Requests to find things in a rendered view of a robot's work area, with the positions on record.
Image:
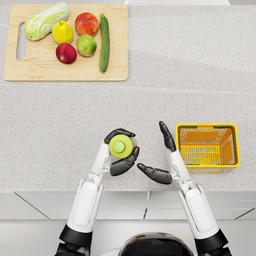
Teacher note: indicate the green tea bottle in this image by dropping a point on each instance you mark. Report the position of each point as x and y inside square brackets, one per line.
[121, 146]

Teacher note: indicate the yellow slatted basket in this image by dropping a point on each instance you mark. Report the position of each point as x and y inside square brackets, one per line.
[207, 147]

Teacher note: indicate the dark round robot body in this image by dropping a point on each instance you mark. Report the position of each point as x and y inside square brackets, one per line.
[156, 246]

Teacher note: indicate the wooden cutting board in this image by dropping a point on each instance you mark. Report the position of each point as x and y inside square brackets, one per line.
[43, 66]

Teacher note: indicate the dark red apple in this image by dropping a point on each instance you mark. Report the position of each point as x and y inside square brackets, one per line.
[66, 53]

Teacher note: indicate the green apple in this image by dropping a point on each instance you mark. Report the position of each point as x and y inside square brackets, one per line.
[86, 45]

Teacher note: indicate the green cucumber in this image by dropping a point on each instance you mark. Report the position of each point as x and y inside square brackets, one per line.
[104, 43]

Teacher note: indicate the yellow lemon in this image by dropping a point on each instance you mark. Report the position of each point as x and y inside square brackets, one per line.
[62, 32]

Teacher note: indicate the napa cabbage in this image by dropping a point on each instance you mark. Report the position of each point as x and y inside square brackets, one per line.
[45, 21]

